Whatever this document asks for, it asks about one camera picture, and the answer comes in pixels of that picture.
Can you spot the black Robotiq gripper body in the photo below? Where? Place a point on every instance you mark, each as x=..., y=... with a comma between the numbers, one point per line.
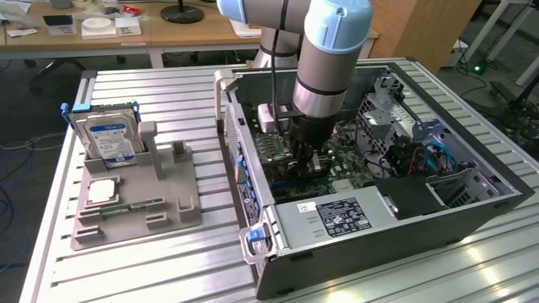
x=311, y=131

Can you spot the green graphics card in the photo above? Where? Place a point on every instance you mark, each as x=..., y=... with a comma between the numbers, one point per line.
x=281, y=168

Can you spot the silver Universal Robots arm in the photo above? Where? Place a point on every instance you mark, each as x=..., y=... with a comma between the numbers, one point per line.
x=329, y=63

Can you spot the blue expansion slot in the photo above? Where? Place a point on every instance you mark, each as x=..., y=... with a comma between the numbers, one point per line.
x=290, y=184

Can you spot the green motherboard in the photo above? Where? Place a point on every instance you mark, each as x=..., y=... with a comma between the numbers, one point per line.
x=350, y=164

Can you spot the perforated metal disk bay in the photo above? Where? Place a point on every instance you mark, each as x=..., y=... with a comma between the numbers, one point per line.
x=379, y=126

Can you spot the grey power supply unit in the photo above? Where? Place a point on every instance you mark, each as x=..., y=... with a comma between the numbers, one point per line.
x=303, y=227

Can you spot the black plastic shroud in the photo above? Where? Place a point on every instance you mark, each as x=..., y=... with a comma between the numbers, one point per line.
x=409, y=195

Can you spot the open black PC case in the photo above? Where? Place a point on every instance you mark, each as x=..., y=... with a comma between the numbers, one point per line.
x=379, y=252

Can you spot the white paper stack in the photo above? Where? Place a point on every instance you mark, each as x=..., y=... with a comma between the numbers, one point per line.
x=245, y=31

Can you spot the grey metal drive cage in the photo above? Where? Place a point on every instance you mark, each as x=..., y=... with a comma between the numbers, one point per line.
x=463, y=189

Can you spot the wooden cabinet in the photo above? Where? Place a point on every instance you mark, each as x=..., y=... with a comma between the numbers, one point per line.
x=421, y=31

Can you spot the grey printed parts rack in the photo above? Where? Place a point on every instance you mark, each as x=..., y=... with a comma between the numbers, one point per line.
x=135, y=189

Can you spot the wooden desk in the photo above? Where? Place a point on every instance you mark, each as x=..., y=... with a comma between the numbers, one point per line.
x=190, y=34

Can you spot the green RAM stick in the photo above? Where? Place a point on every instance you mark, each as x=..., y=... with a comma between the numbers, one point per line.
x=126, y=207

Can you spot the hard disk with blue caddy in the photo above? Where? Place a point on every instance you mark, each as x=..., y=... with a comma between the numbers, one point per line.
x=110, y=139

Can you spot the black round lamp base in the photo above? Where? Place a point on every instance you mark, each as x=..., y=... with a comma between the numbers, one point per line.
x=181, y=14

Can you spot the silver CPU chip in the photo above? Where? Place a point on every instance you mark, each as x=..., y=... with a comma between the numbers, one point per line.
x=103, y=191

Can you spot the small plain white box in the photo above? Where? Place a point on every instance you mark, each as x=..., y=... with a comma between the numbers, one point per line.
x=126, y=26

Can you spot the red packet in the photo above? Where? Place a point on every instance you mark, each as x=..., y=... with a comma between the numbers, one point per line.
x=133, y=11

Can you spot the white box with round dish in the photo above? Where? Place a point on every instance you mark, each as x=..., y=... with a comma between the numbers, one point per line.
x=99, y=31

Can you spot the black office chair base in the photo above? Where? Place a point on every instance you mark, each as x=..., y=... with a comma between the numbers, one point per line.
x=55, y=67

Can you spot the white box with black top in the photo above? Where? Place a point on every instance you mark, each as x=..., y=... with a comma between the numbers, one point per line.
x=60, y=30

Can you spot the white paper note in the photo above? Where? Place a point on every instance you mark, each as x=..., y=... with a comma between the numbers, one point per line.
x=20, y=32

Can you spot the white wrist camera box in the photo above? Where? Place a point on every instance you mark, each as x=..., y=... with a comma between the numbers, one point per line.
x=267, y=120

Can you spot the green lit power switch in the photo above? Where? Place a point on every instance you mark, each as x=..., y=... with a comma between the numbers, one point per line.
x=477, y=67

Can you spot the white table frame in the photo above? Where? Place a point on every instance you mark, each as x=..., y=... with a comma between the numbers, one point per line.
x=489, y=25

